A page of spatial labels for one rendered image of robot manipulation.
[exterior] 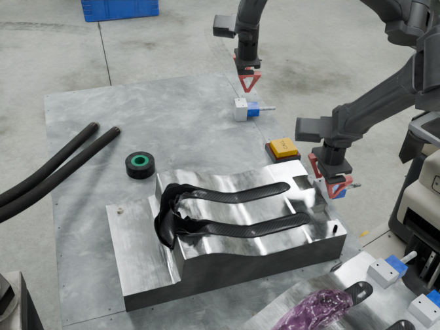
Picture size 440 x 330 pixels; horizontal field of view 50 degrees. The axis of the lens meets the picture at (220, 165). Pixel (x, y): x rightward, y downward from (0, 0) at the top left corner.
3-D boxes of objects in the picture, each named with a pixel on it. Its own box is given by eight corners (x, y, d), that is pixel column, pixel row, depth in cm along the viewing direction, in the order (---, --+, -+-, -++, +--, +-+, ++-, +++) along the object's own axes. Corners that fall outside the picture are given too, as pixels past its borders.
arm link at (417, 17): (436, 40, 109) (440, 18, 109) (422, 23, 101) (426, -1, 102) (396, 44, 115) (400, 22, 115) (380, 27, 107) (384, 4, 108)
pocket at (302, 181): (305, 184, 122) (308, 173, 120) (314, 198, 119) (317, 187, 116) (289, 187, 121) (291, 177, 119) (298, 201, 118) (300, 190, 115)
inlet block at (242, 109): (272, 110, 156) (274, 96, 152) (275, 119, 152) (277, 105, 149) (233, 112, 155) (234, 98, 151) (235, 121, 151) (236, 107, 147)
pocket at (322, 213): (325, 213, 115) (327, 203, 112) (335, 230, 111) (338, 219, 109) (308, 217, 114) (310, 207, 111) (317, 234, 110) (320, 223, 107)
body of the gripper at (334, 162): (327, 179, 114) (333, 156, 109) (310, 153, 121) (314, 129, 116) (351, 175, 115) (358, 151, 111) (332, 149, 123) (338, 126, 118)
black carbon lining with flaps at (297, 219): (285, 184, 120) (290, 156, 113) (313, 232, 108) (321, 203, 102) (148, 213, 111) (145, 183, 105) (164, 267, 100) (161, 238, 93)
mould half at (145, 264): (293, 184, 130) (300, 146, 121) (339, 258, 112) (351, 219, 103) (109, 222, 117) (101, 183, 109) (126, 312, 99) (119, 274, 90)
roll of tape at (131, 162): (149, 157, 136) (148, 148, 134) (159, 175, 131) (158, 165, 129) (122, 165, 134) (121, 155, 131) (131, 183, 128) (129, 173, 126)
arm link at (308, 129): (353, 145, 102) (355, 105, 103) (300, 141, 103) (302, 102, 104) (342, 154, 114) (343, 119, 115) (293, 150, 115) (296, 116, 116)
